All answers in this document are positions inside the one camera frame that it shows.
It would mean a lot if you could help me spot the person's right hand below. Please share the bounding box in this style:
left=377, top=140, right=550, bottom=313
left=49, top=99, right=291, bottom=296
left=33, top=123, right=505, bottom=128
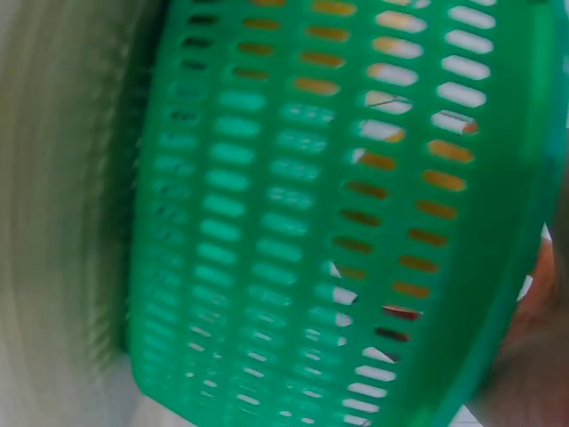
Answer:
left=469, top=167, right=569, bottom=427

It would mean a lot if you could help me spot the green slotted plastic basket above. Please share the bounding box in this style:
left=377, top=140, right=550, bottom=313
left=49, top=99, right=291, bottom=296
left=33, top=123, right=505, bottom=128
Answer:
left=116, top=0, right=569, bottom=427

